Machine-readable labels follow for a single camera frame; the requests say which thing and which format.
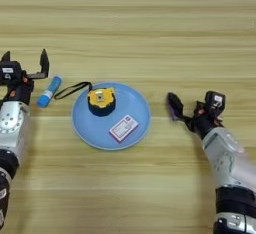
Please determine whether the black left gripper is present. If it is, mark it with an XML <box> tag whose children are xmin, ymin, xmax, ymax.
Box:
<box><xmin>0</xmin><ymin>48</ymin><xmax>50</xmax><ymax>106</ymax></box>

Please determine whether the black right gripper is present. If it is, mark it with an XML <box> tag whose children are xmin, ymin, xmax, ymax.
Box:
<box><xmin>167</xmin><ymin>92</ymin><xmax>225</xmax><ymax>140</ymax></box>

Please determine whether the pink white card box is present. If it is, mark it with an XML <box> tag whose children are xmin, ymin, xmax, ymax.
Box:
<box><xmin>108</xmin><ymin>114</ymin><xmax>140</xmax><ymax>144</ymax></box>

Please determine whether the yellow black tape measure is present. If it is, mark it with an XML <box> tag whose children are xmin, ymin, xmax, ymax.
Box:
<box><xmin>53</xmin><ymin>81</ymin><xmax>117</xmax><ymax>118</ymax></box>

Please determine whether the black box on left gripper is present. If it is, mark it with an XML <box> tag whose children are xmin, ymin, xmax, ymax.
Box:
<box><xmin>0</xmin><ymin>61</ymin><xmax>23</xmax><ymax>86</ymax></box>

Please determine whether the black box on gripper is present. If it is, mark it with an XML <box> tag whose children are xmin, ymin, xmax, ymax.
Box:
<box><xmin>203</xmin><ymin>90</ymin><xmax>227</xmax><ymax>118</ymax></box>
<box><xmin>0</xmin><ymin>61</ymin><xmax>23</xmax><ymax>86</ymax></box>

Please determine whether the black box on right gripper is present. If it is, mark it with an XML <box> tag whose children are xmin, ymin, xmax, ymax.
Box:
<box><xmin>203</xmin><ymin>90</ymin><xmax>227</xmax><ymax>118</ymax></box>

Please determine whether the blue white marker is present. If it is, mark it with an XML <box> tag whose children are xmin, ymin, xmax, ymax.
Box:
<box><xmin>36</xmin><ymin>75</ymin><xmax>63</xmax><ymax>109</ymax></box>

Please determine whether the round blue plate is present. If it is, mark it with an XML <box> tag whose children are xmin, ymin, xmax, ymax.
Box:
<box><xmin>71</xmin><ymin>82</ymin><xmax>152</xmax><ymax>152</ymax></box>

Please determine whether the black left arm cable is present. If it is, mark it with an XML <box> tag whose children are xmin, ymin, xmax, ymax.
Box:
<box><xmin>0</xmin><ymin>94</ymin><xmax>8</xmax><ymax>109</ymax></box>

